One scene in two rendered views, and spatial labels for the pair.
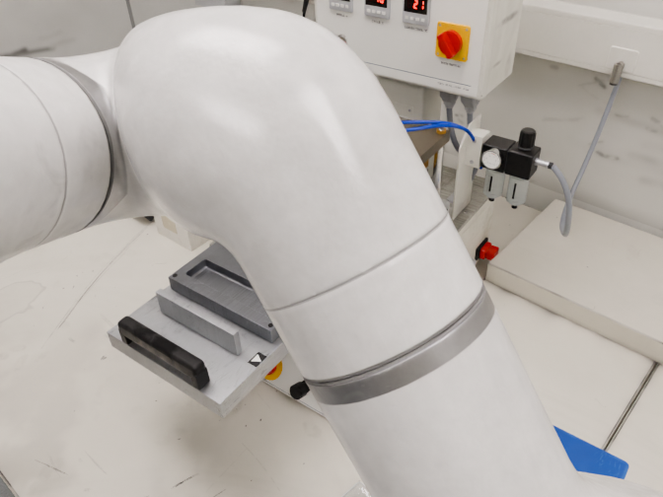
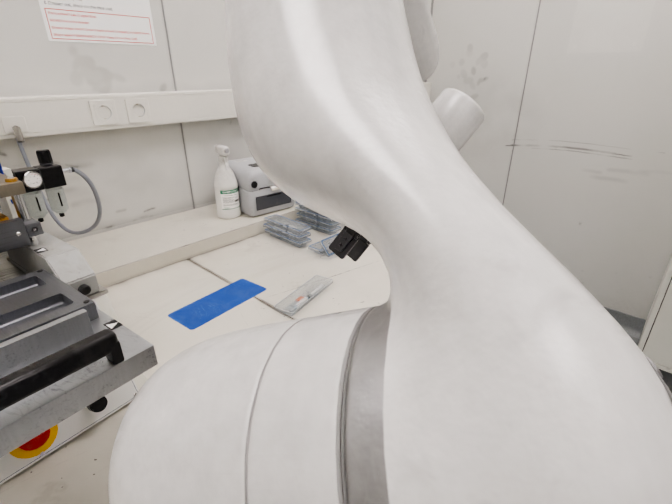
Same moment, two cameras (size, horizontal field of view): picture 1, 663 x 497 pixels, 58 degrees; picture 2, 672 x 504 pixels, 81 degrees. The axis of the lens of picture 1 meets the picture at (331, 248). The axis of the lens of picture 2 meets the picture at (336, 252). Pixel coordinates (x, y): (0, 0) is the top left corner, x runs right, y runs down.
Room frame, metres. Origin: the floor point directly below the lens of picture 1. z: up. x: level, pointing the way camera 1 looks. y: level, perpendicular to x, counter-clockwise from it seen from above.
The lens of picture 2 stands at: (0.25, 0.54, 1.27)
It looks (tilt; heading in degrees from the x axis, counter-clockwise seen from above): 25 degrees down; 269
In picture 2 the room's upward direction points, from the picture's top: straight up
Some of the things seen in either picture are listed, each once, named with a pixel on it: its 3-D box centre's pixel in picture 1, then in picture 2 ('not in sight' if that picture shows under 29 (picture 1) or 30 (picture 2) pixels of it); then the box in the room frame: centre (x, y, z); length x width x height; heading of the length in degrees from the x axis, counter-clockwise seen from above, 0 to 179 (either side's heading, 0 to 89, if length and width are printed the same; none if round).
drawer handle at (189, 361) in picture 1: (161, 350); (41, 381); (0.53, 0.23, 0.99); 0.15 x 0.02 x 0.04; 53
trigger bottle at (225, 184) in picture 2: not in sight; (225, 182); (0.60, -0.82, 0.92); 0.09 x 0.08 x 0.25; 127
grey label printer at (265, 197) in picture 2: not in sight; (256, 184); (0.52, -0.94, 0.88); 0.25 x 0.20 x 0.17; 131
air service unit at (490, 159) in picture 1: (505, 168); (40, 186); (0.86, -0.30, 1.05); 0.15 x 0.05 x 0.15; 53
